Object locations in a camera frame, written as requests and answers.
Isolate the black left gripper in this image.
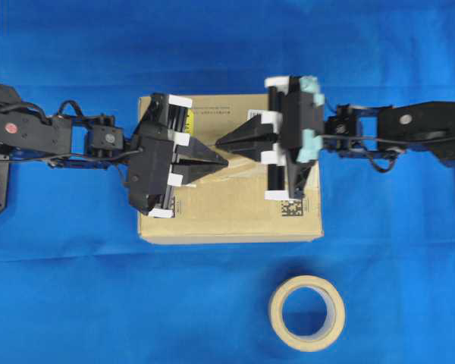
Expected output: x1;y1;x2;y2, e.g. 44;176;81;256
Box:
127;93;228;218

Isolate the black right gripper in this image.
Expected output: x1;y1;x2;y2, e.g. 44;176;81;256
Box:
215;76;325;200

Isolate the beige tape strip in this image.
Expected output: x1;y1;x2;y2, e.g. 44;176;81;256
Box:
187;152;267;188

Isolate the brown cardboard box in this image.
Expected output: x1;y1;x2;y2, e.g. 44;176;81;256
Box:
138;94;324;245

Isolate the beige packing tape roll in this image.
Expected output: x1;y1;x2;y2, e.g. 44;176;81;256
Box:
268;275;346;352

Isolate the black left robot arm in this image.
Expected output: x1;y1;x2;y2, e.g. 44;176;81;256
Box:
0;84;228;218

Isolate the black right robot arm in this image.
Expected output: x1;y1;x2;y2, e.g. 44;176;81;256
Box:
214;76;455;200

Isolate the blue table cloth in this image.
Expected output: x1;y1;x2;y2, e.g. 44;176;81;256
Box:
0;1;455;363

